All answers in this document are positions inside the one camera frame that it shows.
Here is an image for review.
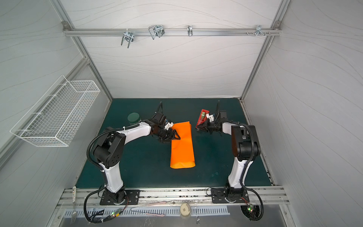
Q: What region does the orange wrapping paper sheet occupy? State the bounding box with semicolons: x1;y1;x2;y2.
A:
170;122;196;169

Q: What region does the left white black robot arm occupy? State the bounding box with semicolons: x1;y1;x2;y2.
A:
86;120;181;203

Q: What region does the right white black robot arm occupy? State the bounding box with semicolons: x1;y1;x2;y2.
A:
196;120;261;203

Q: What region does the red tape dispenser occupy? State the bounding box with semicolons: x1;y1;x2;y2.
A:
196;109;209;128

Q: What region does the white slotted vent strip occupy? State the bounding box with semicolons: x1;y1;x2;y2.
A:
63;206;231;218

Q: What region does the right metal bolt clamp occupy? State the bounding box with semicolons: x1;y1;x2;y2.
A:
246;25;271;37

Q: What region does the white power strip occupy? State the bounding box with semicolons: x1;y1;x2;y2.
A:
72;186;77;204

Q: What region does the middle metal u-bolt clamp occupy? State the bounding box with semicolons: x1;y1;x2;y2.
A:
148;25;165;40

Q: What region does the metal u-bolt clamp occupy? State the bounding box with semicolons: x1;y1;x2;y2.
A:
148;25;165;40
121;31;134;48

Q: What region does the left metal u-bolt clamp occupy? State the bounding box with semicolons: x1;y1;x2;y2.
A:
121;31;134;48

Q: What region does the fork hanging at front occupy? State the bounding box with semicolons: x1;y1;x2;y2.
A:
70;202;78;225

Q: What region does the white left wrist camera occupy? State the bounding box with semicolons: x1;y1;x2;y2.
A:
164;122;174;130

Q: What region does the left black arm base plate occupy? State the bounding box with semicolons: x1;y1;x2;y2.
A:
100;190;140;206

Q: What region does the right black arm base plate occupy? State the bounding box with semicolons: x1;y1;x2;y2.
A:
211;188;250;204

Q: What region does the aluminium crossbar rail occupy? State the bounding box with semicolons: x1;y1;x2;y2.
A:
63;27;282;37

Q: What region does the right black base cable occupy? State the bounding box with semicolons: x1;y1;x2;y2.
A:
240;187;264;221

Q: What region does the black base cable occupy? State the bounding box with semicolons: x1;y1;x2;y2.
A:
83;187;128;224
240;187;264;221

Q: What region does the small metal bracket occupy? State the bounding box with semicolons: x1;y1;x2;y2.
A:
187;25;193;37

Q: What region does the white wire basket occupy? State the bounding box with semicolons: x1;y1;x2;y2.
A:
10;75;100;147

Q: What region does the left black base cable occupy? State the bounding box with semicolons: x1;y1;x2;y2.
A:
83;187;128;224

